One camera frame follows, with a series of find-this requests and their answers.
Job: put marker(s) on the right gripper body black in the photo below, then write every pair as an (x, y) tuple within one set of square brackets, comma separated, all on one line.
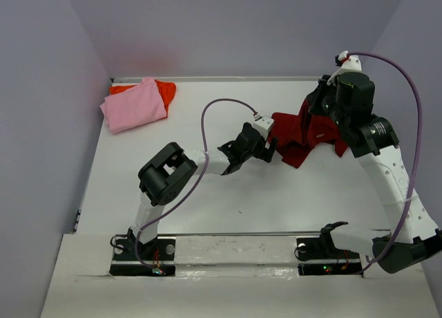
[(318, 99)]

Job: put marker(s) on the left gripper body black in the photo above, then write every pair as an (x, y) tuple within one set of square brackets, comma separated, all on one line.
[(262, 148)]

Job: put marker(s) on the dark red t shirt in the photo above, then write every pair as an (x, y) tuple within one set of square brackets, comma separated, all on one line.
[(299, 134)]

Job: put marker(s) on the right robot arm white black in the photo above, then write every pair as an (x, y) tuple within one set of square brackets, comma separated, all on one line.
[(413, 236)]

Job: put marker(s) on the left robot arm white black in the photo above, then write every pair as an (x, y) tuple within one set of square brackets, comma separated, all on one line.
[(164, 177)]

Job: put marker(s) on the orange folded t shirt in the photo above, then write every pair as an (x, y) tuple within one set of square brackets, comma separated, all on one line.
[(167, 91)]

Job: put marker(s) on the pink folded t shirt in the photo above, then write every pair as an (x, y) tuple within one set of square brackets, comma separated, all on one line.
[(136, 106)]

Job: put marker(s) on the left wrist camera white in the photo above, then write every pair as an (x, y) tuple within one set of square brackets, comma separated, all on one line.
[(263, 124)]

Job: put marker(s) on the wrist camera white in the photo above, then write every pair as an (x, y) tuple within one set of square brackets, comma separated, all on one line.
[(263, 124), (345, 63)]

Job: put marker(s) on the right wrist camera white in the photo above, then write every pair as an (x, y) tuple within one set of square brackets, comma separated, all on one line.
[(345, 63)]

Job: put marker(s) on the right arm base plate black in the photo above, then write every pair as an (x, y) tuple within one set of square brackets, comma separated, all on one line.
[(315, 260)]

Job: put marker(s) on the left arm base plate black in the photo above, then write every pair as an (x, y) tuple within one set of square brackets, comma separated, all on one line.
[(153, 259)]

